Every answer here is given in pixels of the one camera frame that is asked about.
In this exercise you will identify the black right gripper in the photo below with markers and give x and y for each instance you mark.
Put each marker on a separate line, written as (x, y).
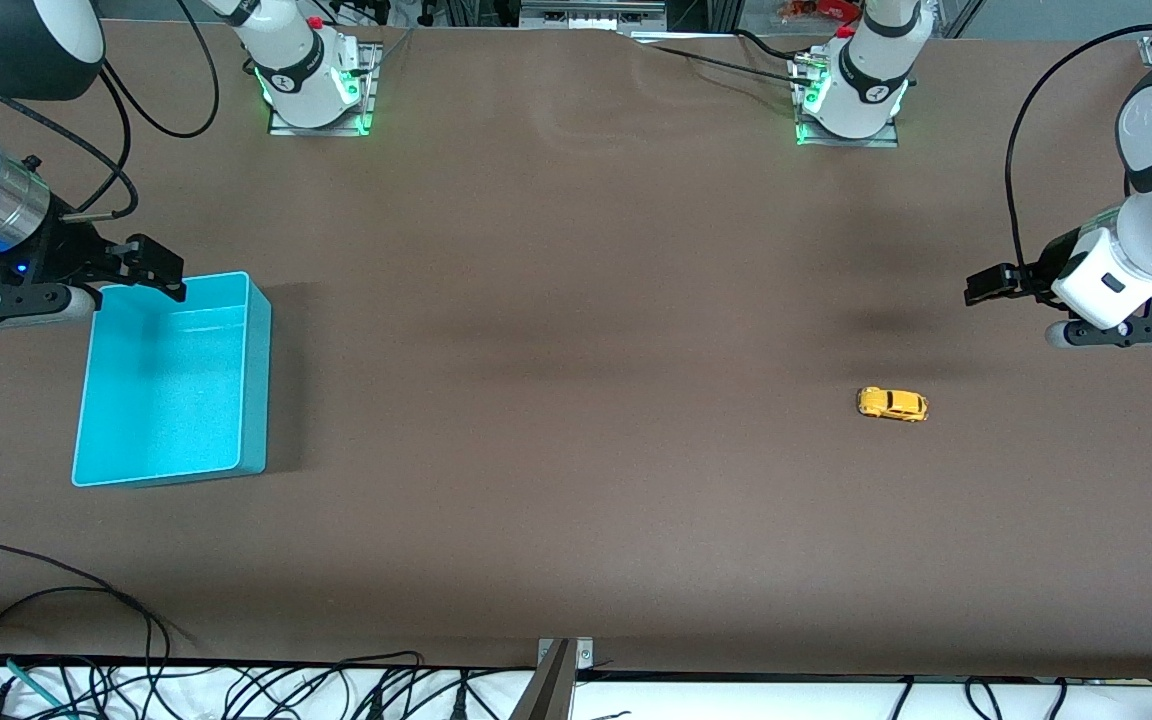
(69, 249)

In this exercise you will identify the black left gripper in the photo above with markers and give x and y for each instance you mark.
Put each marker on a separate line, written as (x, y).
(1039, 274)

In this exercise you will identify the yellow beetle toy car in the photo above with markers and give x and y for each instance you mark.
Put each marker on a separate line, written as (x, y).
(891, 403)

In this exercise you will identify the turquoise plastic bin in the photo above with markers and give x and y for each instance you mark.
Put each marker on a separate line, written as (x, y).
(166, 400)

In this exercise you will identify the red orange package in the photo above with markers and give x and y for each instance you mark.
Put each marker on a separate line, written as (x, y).
(816, 10)

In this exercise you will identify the dark metal strut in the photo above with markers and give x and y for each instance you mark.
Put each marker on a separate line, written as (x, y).
(546, 695)

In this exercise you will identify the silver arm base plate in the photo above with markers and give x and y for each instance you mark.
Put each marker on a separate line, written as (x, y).
(891, 140)
(368, 95)

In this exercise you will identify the aluminium frame strut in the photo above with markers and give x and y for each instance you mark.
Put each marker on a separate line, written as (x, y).
(961, 15)

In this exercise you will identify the silver aluminium frame rail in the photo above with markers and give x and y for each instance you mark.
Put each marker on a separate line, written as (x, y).
(591, 15)

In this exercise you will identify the grey metal bracket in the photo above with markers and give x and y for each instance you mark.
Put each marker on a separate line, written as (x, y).
(586, 652)

